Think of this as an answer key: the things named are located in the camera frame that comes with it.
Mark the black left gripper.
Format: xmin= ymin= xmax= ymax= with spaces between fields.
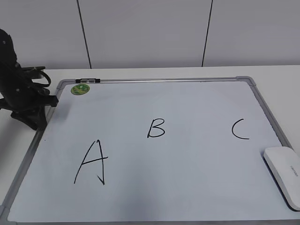
xmin=0 ymin=67 xmax=58 ymax=130

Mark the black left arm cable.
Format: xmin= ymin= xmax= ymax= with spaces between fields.
xmin=22 ymin=69 xmax=52 ymax=94

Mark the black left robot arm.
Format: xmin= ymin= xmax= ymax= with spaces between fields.
xmin=0 ymin=30 xmax=59 ymax=130

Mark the grey framed whiteboard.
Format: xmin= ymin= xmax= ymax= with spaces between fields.
xmin=0 ymin=76 xmax=300 ymax=225

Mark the white whiteboard eraser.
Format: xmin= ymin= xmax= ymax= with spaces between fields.
xmin=263 ymin=146 xmax=300 ymax=211

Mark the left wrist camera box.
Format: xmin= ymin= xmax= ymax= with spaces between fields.
xmin=22 ymin=66 xmax=45 ymax=79

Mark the green round magnet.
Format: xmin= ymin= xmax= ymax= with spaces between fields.
xmin=71 ymin=84 xmax=90 ymax=96

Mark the black silver marker pen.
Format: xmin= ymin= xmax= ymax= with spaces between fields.
xmin=75 ymin=78 xmax=101 ymax=83

